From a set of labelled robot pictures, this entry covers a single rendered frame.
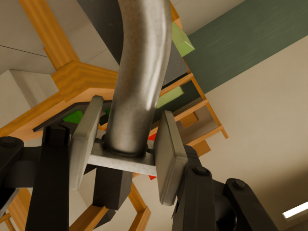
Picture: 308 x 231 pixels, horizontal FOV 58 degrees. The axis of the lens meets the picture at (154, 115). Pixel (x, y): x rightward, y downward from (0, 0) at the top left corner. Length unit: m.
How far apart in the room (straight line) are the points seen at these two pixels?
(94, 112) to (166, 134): 0.04
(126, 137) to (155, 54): 0.06
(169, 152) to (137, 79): 0.05
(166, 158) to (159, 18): 0.08
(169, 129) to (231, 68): 5.96
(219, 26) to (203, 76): 1.08
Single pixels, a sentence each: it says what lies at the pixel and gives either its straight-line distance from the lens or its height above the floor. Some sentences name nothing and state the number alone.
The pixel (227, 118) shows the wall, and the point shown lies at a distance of 6.12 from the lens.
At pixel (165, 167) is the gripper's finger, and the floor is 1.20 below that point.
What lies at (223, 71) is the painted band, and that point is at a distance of 6.10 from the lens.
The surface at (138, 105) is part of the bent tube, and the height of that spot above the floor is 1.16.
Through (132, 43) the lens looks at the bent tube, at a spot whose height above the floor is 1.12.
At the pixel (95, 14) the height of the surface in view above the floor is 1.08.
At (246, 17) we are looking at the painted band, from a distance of 6.33.
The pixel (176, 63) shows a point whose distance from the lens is 0.22.
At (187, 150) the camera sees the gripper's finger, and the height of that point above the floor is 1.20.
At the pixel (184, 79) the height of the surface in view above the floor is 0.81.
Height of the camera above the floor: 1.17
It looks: 1 degrees down
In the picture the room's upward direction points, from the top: 150 degrees clockwise
